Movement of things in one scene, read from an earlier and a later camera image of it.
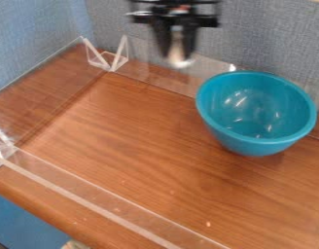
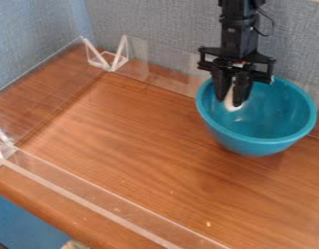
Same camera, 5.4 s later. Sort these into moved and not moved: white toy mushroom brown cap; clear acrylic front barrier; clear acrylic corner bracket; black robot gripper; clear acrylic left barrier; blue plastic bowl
Moved: black robot gripper; white toy mushroom brown cap
Not moved: clear acrylic front barrier; blue plastic bowl; clear acrylic corner bracket; clear acrylic left barrier
